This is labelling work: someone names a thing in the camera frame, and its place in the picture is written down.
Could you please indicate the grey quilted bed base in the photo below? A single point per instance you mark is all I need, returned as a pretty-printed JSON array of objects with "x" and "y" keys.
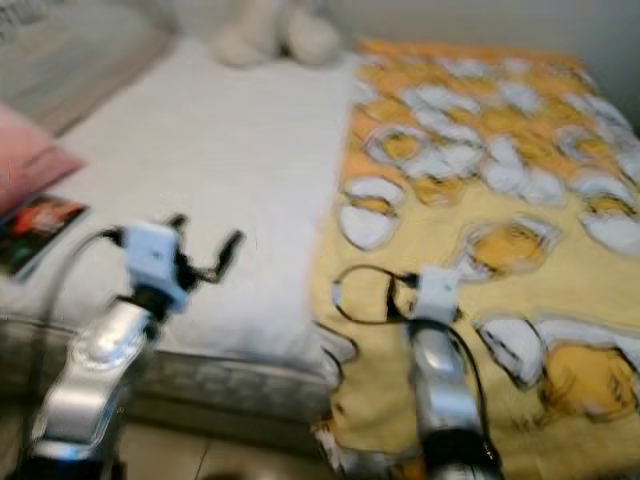
[{"x": 240, "y": 395}]

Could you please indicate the dark cover book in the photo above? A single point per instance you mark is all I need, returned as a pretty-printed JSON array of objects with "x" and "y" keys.
[{"x": 40, "y": 230}]

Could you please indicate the white quilted mattress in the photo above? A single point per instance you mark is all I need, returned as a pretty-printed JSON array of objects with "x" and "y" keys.
[{"x": 210, "y": 140}]

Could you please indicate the beige plush toy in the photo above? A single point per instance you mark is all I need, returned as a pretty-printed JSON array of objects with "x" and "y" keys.
[{"x": 260, "y": 35}]

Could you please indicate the yellow cartoon print blanket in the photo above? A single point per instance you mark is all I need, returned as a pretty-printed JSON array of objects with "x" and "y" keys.
[{"x": 460, "y": 130}]

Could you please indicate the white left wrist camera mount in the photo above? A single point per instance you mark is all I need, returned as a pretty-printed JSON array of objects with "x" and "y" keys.
[{"x": 155, "y": 258}]

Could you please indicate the grey printed headboard cushion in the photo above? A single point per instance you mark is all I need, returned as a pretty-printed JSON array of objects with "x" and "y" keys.
[{"x": 60, "y": 60}]

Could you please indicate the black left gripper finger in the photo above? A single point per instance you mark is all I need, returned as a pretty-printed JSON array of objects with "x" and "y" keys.
[
  {"x": 232, "y": 250},
  {"x": 177, "y": 220}
]

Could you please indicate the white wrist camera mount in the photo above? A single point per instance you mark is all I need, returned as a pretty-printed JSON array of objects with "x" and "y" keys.
[
  {"x": 438, "y": 290},
  {"x": 155, "y": 258}
]

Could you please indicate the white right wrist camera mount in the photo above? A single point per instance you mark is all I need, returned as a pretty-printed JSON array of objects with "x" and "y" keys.
[{"x": 438, "y": 290}]

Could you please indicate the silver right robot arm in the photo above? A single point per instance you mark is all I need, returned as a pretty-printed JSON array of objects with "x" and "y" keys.
[{"x": 445, "y": 390}]

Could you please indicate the pink sheep print pillow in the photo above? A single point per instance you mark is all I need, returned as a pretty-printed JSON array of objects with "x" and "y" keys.
[{"x": 30, "y": 160}]

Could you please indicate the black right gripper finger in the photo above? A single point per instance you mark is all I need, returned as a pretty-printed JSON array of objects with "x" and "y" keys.
[{"x": 390, "y": 300}]

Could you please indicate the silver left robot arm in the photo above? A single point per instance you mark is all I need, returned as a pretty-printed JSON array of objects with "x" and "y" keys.
[{"x": 90, "y": 380}]

